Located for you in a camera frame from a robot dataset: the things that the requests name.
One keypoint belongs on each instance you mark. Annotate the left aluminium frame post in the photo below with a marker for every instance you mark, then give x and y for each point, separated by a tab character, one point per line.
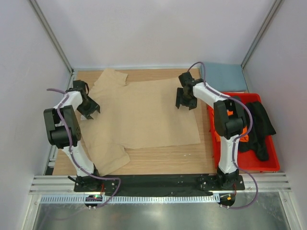
47	28

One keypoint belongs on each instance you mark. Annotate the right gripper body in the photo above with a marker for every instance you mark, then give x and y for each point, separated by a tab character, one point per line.
187	99

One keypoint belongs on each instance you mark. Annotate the beige t shirt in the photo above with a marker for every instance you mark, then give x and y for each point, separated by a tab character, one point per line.
134	115

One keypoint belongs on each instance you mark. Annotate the folded blue t shirt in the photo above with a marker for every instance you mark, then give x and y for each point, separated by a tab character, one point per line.
224	77

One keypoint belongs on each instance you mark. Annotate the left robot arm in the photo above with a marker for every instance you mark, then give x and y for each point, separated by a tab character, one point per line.
64	132

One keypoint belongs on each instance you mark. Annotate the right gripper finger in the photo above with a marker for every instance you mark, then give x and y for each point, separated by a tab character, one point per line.
179	97
192	104

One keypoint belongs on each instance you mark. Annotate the aluminium frame post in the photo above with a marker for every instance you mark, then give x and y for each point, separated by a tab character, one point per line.
262	30
47	28

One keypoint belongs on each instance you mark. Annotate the aluminium front rail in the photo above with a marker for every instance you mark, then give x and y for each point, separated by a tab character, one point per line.
60	184

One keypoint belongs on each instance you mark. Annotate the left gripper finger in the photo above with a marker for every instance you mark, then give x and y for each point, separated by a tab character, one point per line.
97	107
88	117

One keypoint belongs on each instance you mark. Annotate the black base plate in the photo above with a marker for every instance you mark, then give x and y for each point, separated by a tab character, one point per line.
156	185

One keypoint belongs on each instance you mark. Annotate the red plastic bin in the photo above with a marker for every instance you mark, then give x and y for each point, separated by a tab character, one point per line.
248	160

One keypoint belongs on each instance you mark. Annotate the orange t shirt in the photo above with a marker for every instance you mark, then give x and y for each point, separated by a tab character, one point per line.
245	138

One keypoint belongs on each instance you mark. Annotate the black t shirt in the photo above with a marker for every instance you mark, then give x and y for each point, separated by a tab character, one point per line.
262	127

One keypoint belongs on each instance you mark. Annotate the right aluminium frame post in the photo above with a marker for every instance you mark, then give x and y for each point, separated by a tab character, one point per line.
262	30

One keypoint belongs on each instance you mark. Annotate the slotted cable duct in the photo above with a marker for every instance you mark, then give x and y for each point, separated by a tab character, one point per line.
96	199

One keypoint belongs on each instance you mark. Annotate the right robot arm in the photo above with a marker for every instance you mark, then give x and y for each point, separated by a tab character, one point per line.
229	122

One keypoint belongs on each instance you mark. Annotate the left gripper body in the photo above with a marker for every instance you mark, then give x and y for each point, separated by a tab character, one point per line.
88	107

